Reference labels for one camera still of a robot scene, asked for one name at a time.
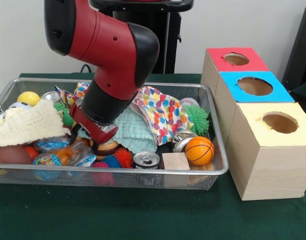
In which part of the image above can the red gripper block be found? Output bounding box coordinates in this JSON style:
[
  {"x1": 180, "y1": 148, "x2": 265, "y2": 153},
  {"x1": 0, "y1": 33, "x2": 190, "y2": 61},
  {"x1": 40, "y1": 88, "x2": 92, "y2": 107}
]
[{"x1": 69, "y1": 102, "x2": 119, "y2": 157}]

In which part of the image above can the dark green table cloth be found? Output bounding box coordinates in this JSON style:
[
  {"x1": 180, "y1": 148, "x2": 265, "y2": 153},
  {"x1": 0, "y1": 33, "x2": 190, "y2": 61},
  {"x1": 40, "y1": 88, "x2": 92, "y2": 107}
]
[
  {"x1": 290, "y1": 79, "x2": 306, "y2": 107},
  {"x1": 0, "y1": 72, "x2": 306, "y2": 240}
]

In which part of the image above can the white toy baseball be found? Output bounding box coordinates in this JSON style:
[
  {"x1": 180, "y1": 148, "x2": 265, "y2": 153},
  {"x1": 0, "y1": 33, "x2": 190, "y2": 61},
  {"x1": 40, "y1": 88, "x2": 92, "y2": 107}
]
[{"x1": 180, "y1": 97, "x2": 200, "y2": 107}]

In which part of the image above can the clear crinkled plastic packet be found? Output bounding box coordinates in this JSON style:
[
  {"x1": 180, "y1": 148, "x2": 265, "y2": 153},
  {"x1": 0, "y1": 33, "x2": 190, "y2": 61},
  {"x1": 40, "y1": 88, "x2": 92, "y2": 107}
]
[{"x1": 67, "y1": 143, "x2": 96, "y2": 167}]

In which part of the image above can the mint waffle cloth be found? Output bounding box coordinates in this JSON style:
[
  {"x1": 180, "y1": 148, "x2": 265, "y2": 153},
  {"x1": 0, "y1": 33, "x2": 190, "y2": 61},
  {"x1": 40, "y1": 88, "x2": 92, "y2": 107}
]
[{"x1": 112, "y1": 106, "x2": 158, "y2": 153}]

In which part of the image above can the small soccer ball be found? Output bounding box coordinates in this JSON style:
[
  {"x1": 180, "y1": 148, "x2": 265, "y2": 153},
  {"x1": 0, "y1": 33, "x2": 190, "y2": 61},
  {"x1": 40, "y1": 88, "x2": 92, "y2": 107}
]
[{"x1": 7, "y1": 101, "x2": 31, "y2": 110}]

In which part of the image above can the silver can with pull tab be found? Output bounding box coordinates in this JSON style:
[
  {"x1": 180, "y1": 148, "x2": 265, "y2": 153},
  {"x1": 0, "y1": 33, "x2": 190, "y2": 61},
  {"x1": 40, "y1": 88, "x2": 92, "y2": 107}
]
[{"x1": 132, "y1": 151, "x2": 160, "y2": 170}]

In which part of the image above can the yellow ball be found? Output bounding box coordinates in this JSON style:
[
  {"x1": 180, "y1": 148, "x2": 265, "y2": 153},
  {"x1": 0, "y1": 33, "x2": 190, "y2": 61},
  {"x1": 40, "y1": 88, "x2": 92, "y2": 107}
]
[{"x1": 16, "y1": 91, "x2": 41, "y2": 107}]

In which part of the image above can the polka-dot cloth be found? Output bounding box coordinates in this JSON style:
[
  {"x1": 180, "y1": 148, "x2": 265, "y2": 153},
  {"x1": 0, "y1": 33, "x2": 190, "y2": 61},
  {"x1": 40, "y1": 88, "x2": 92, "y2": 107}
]
[{"x1": 131, "y1": 86, "x2": 193, "y2": 146}]

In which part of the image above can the cream waffle cloth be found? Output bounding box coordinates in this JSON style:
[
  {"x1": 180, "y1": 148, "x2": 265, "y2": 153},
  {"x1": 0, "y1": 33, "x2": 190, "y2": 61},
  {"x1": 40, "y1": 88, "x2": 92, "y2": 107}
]
[{"x1": 0, "y1": 99, "x2": 71, "y2": 148}]

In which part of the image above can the black cable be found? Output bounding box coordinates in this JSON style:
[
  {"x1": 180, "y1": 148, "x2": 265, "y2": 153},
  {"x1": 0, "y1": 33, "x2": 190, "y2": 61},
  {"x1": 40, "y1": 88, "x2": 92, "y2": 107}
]
[{"x1": 80, "y1": 64, "x2": 95, "y2": 74}]

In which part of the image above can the wooden block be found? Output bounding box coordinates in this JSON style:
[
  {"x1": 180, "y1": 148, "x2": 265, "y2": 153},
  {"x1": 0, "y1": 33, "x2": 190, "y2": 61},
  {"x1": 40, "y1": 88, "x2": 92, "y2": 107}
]
[{"x1": 161, "y1": 152, "x2": 191, "y2": 171}]

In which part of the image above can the wooden box with three holes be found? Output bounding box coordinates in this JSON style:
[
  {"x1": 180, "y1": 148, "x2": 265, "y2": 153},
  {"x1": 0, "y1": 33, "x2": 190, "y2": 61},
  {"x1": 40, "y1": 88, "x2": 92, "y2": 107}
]
[{"x1": 200, "y1": 46, "x2": 306, "y2": 202}]

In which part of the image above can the silver mesh bin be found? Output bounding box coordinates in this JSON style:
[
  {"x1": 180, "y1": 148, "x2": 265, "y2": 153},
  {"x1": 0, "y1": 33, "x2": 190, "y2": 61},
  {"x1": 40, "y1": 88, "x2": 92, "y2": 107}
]
[{"x1": 0, "y1": 77, "x2": 230, "y2": 191}]

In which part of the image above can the large green spiky ball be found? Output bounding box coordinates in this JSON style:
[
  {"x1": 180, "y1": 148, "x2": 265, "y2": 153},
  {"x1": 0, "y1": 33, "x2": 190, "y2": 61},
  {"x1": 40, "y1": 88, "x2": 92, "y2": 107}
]
[{"x1": 184, "y1": 104, "x2": 210, "y2": 137}]

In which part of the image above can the orange toy basketball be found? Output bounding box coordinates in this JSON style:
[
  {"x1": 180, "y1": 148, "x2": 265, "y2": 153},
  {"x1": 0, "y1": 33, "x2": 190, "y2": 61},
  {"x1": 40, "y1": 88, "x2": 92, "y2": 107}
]
[{"x1": 185, "y1": 136, "x2": 215, "y2": 167}]

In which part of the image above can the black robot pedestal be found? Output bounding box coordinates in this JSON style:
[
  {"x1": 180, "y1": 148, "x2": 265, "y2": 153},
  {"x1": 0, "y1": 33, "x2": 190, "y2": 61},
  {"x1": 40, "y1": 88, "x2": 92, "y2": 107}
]
[{"x1": 89, "y1": 0, "x2": 195, "y2": 74}]

